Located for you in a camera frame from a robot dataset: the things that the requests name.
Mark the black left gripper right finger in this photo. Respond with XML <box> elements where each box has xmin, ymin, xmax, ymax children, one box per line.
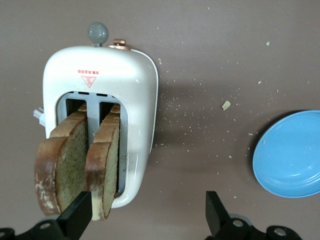
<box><xmin>206</xmin><ymin>191</ymin><xmax>305</xmax><ymax>240</ymax></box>

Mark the brown bread slice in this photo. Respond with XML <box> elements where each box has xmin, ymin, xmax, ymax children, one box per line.
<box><xmin>34</xmin><ymin>102</ymin><xmax>89</xmax><ymax>216</ymax></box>
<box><xmin>84</xmin><ymin>102</ymin><xmax>121</xmax><ymax>221</ymax></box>

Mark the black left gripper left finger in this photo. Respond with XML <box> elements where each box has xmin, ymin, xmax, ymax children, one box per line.
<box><xmin>0</xmin><ymin>190</ymin><xmax>93</xmax><ymax>240</ymax></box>

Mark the blue plate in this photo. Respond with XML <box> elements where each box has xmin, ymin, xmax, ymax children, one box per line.
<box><xmin>251</xmin><ymin>109</ymin><xmax>320</xmax><ymax>199</ymax></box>

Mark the white toaster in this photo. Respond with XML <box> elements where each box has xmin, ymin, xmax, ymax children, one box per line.
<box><xmin>32</xmin><ymin>21</ymin><xmax>159</xmax><ymax>210</ymax></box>

